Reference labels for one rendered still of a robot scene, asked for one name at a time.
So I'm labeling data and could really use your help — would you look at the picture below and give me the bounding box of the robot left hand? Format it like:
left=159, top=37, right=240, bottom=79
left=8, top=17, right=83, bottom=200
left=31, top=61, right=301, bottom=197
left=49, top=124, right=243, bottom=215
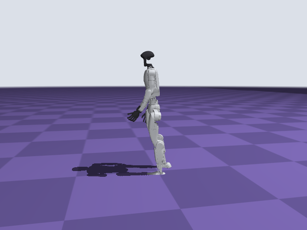
left=127, top=106, right=141, bottom=122

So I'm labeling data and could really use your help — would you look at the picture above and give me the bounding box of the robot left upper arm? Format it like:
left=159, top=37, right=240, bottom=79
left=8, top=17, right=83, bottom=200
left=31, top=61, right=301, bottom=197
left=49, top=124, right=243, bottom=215
left=148, top=69, right=156, bottom=95

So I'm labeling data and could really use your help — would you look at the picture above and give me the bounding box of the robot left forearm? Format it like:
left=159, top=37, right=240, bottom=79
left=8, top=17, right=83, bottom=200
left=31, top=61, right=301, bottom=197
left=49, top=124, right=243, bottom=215
left=138, top=89, right=152, bottom=112

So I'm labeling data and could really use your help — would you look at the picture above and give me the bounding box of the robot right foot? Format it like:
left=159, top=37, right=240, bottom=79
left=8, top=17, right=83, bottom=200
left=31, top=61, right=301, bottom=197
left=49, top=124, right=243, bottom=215
left=162, top=162, right=171, bottom=168

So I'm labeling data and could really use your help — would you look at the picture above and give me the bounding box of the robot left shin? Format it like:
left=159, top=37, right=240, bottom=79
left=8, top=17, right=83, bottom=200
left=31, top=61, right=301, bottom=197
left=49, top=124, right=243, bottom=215
left=154, top=142, right=164, bottom=174

